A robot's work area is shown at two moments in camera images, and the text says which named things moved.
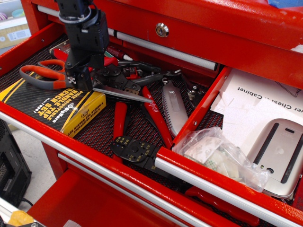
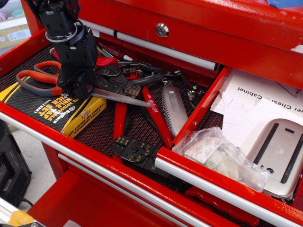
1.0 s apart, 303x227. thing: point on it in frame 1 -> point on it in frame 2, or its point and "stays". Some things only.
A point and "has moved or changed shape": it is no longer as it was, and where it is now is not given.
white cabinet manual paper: [246, 100] stays
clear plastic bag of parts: [208, 147] stays
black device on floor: [15, 174] stays
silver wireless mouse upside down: [276, 144] stays
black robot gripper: [87, 41] -> [78, 56]
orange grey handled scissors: [51, 74] has moved or changed shape
